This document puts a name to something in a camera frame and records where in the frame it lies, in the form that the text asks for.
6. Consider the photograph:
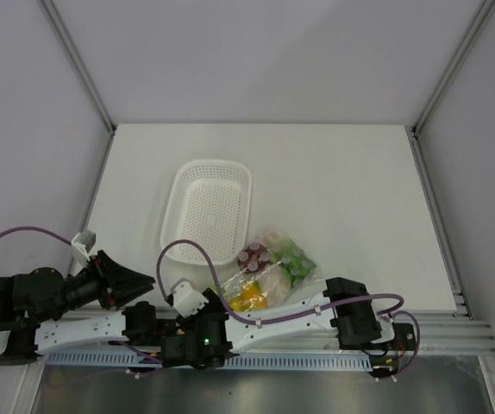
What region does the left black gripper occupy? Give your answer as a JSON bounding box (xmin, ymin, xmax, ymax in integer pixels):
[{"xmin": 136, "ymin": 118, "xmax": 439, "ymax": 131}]
[{"xmin": 35, "ymin": 249, "xmax": 156, "ymax": 323}]

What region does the yellow mango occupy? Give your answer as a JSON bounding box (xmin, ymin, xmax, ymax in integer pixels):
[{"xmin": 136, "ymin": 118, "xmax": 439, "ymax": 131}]
[{"xmin": 229, "ymin": 281, "xmax": 268, "ymax": 311}]

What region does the clear zip top bag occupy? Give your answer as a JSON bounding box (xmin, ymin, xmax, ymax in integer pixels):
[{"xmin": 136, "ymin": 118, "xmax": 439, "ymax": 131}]
[{"xmin": 218, "ymin": 227, "xmax": 323, "ymax": 309}]

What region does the green lettuce head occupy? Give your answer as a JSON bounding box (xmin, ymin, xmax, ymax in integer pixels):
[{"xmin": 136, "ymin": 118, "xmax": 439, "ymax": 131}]
[{"xmin": 271, "ymin": 241, "xmax": 317, "ymax": 287}]

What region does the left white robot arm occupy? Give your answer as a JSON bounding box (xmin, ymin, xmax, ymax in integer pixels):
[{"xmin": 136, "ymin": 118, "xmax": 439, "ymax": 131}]
[{"xmin": 0, "ymin": 250, "xmax": 159, "ymax": 366}]

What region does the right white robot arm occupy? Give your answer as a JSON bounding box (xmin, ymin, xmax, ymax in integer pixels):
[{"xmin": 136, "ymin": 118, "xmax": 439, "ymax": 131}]
[{"xmin": 160, "ymin": 278, "xmax": 397, "ymax": 369}]

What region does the white perforated plastic basket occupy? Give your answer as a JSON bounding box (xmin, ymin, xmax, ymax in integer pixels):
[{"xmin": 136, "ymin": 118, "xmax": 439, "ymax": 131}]
[{"xmin": 160, "ymin": 159, "xmax": 252, "ymax": 266}]

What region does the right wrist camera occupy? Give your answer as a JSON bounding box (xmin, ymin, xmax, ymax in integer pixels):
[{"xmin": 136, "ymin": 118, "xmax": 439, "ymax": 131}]
[{"xmin": 167, "ymin": 279, "xmax": 209, "ymax": 318}]

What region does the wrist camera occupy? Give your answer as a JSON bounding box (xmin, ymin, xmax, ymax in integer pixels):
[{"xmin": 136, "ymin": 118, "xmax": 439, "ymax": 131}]
[
  {"xmin": 167, "ymin": 279, "xmax": 209, "ymax": 318},
  {"xmin": 71, "ymin": 229, "xmax": 97, "ymax": 267}
]

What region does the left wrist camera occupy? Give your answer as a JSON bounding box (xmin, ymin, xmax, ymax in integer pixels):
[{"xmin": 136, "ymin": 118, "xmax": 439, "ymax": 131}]
[{"xmin": 71, "ymin": 229, "xmax": 97, "ymax": 267}]

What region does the white slotted cable duct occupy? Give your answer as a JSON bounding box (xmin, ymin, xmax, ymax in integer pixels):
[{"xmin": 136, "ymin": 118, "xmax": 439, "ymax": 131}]
[{"xmin": 47, "ymin": 347, "xmax": 372, "ymax": 372}]

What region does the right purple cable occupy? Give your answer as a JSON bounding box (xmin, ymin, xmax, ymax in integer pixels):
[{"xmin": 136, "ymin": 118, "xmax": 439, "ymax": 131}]
[{"xmin": 155, "ymin": 240, "xmax": 421, "ymax": 359}]

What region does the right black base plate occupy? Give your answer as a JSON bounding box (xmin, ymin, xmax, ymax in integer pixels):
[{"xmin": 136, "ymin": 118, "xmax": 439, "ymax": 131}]
[{"xmin": 359, "ymin": 321, "xmax": 417, "ymax": 359}]

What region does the aluminium mounting rail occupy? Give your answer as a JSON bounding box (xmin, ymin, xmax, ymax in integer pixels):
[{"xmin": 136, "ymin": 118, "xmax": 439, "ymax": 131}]
[{"xmin": 48, "ymin": 312, "xmax": 495, "ymax": 357}]

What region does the left aluminium frame post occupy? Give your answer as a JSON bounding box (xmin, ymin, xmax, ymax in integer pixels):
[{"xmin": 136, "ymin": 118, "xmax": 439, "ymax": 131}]
[{"xmin": 37, "ymin": 0, "xmax": 116, "ymax": 134}]

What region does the aluminium frame post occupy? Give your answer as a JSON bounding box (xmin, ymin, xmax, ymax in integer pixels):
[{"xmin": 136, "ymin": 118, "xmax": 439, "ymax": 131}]
[
  {"xmin": 411, "ymin": 0, "xmax": 495, "ymax": 138},
  {"xmin": 37, "ymin": 0, "xmax": 116, "ymax": 134}
]

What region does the right aluminium frame post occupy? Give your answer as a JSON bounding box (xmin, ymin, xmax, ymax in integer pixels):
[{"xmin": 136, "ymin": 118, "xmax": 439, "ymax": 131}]
[{"xmin": 411, "ymin": 0, "xmax": 495, "ymax": 138}]

